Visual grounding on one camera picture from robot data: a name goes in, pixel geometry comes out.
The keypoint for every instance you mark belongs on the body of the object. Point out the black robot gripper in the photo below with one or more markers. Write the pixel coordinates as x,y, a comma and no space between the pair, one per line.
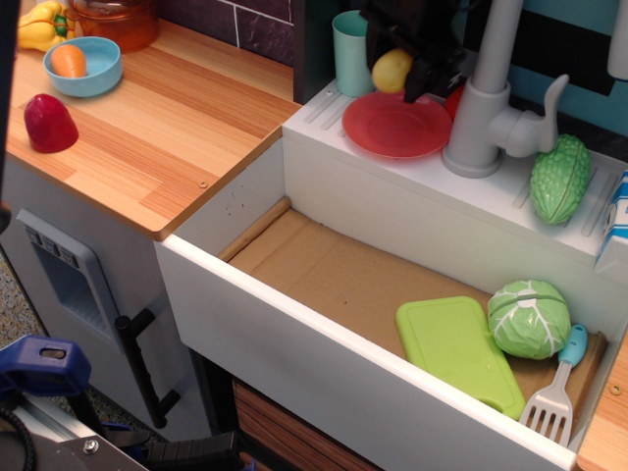
424,30

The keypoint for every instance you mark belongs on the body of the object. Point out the yellow toy potato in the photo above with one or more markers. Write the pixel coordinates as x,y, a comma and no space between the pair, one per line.
390,72

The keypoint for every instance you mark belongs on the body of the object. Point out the pink plastic plate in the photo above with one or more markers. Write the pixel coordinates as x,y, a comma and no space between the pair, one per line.
385,125

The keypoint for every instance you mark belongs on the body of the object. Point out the teal plastic cup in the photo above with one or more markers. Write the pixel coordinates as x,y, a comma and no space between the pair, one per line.
353,76

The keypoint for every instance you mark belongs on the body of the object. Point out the red toy tomato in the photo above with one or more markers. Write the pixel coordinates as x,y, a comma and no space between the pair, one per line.
452,102

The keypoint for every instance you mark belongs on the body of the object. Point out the grey toy faucet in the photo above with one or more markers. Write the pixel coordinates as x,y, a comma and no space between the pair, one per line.
485,124

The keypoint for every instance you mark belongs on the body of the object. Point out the white toy sink basin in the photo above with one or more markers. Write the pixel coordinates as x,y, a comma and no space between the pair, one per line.
483,233

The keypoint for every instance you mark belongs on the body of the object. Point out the green toy bitter gourd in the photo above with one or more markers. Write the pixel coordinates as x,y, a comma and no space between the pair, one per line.
560,179

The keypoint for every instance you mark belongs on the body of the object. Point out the brown cardboard sheet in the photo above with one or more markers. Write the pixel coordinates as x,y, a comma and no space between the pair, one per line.
352,283

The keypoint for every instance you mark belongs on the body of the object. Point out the orange transparent pot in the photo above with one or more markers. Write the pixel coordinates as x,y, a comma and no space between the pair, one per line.
132,24

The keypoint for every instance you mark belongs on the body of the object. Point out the lime green cutting board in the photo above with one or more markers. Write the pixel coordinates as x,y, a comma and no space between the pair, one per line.
449,338

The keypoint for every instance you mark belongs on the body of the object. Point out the blue white milk carton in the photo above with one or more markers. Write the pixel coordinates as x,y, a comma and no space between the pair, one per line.
611,261

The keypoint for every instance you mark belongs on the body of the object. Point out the green toy cabbage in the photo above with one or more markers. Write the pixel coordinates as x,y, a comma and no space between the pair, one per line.
529,319

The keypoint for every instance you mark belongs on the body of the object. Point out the blue plastic bowl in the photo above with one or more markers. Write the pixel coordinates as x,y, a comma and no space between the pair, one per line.
104,68

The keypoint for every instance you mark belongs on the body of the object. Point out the orange toy carrot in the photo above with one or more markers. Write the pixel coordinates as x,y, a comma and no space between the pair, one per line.
68,61

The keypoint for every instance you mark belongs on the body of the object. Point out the dark red toy vegetable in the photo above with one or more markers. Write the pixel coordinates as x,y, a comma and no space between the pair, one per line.
49,125

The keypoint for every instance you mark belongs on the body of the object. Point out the yellow toy bell pepper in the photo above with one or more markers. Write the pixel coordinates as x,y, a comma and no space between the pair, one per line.
46,25

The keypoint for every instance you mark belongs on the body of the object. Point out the grey toy oven door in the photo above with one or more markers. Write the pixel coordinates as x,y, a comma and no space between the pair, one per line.
74,272

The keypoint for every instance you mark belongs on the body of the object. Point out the blue clamp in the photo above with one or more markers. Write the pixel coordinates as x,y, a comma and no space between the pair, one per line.
43,366

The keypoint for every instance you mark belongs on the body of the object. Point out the grey spatula blue handle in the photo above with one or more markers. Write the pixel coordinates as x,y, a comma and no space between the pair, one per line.
549,411

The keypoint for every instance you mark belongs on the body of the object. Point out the black cabinet door handle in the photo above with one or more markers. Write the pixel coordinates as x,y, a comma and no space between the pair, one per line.
128,330

